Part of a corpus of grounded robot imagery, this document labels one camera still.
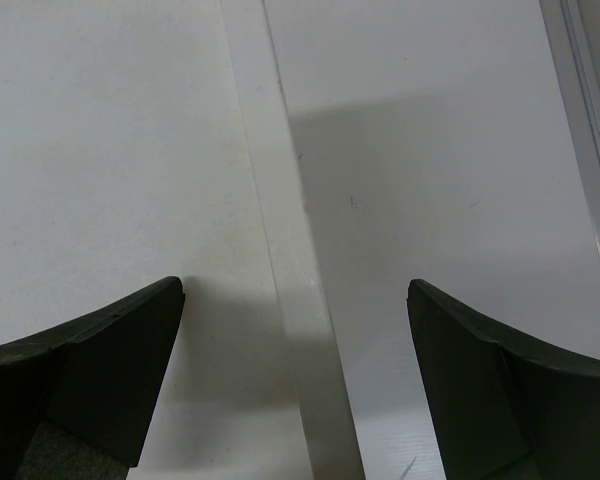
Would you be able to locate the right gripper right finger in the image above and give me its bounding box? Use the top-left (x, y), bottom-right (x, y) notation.
top-left (407, 279), bottom-right (600, 479)

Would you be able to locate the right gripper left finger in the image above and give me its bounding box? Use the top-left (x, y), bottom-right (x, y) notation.
top-left (0, 276), bottom-right (185, 479)

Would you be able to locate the white drawer cabinet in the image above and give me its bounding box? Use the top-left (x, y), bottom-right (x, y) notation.
top-left (0, 1), bottom-right (364, 479)

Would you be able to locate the aluminium side rail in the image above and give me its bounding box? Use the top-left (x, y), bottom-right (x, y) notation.
top-left (540, 1), bottom-right (600, 255)

